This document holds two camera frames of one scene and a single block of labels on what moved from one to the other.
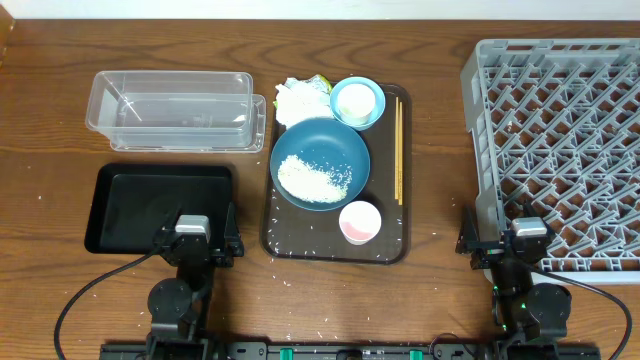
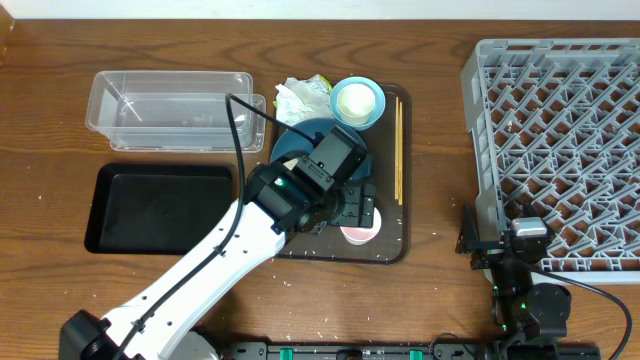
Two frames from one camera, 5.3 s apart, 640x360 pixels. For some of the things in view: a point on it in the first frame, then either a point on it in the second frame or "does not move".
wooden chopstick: (396, 147) does not move
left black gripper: (237, 246) -> (362, 213)
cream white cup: (356, 103) does not move
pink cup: (359, 221) does not move
